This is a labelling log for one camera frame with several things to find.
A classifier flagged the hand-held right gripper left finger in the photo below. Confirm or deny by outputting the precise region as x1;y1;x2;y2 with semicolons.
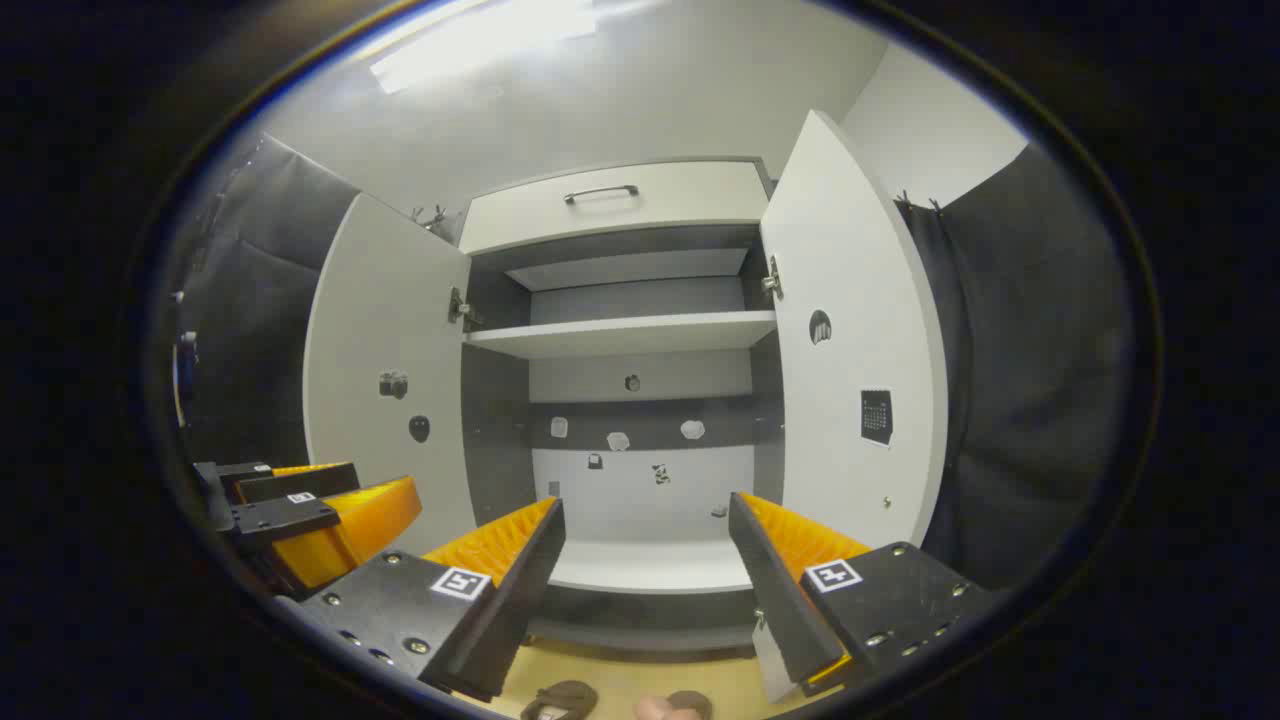
295;497;567;704

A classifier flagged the white shoe cabinet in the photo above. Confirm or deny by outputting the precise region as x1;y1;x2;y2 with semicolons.
458;155;791;653

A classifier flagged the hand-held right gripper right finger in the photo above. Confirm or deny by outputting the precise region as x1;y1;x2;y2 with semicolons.
727;490;993;703

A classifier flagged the white door with camera sticker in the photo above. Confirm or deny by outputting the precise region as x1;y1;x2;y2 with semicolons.
302;192;479;556

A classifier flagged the white cabinet shelf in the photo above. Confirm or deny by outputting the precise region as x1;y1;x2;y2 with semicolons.
463;310;779;361

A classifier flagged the white door with headphone sticker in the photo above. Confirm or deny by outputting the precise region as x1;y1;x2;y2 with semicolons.
758;108;949;549

